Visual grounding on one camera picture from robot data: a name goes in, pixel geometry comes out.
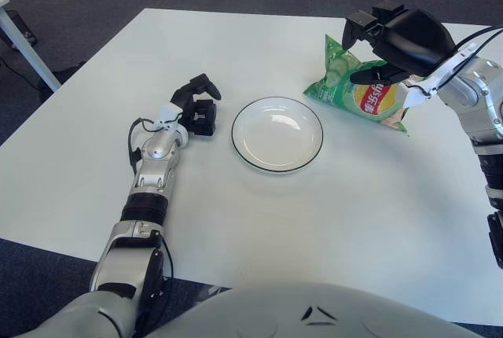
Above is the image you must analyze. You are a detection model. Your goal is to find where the black box on floor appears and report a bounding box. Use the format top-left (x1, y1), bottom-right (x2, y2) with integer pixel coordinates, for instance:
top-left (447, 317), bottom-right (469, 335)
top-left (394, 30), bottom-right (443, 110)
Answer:
top-left (6, 9), bottom-right (39, 46)

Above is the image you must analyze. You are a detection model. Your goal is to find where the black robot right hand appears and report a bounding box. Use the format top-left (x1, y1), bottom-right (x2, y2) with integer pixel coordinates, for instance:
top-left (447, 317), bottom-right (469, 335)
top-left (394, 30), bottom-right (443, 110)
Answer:
top-left (340, 1), bottom-right (457, 86)

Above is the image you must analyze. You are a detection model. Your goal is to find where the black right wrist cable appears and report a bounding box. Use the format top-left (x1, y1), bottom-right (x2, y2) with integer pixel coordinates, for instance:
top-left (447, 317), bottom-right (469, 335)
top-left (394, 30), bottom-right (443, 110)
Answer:
top-left (435, 25), bottom-right (503, 90)

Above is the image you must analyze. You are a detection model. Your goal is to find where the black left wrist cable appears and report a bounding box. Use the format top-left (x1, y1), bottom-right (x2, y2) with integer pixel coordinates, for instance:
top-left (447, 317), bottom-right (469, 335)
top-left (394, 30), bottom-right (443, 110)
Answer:
top-left (127, 116), bottom-right (166, 166)

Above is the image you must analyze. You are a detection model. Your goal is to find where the white plate with black rim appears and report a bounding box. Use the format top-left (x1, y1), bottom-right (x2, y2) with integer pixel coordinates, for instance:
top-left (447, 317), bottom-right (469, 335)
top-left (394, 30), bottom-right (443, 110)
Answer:
top-left (230, 96), bottom-right (325, 176)

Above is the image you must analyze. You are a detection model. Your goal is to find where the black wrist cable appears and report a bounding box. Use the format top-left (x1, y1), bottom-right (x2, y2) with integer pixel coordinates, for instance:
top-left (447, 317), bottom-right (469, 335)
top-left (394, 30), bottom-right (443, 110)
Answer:
top-left (127, 116), bottom-right (166, 166)
top-left (435, 25), bottom-right (503, 90)

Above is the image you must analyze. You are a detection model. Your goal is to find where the green potato chips bag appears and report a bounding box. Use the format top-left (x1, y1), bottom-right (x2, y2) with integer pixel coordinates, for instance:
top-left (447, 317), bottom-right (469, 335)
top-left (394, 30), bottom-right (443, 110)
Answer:
top-left (302, 34), bottom-right (410, 138)

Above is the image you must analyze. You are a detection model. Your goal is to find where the grey robot torso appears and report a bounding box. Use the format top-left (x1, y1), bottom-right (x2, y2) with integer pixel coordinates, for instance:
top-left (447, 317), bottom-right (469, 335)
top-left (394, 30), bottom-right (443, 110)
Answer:
top-left (137, 282), bottom-right (484, 338)

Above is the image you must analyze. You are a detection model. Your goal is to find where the black left upper arm cable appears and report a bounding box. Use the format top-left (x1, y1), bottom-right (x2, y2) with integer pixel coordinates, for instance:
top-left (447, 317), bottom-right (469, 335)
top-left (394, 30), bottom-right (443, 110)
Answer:
top-left (160, 235), bottom-right (176, 280)

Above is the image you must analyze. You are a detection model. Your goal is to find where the white table leg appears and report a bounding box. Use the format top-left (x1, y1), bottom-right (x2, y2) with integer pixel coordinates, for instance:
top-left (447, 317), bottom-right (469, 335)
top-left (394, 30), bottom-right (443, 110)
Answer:
top-left (0, 0), bottom-right (62, 94)

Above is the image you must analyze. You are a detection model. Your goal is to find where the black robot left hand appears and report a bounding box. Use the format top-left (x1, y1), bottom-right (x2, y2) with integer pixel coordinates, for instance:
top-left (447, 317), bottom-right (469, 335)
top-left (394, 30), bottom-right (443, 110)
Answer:
top-left (169, 73), bottom-right (222, 138)

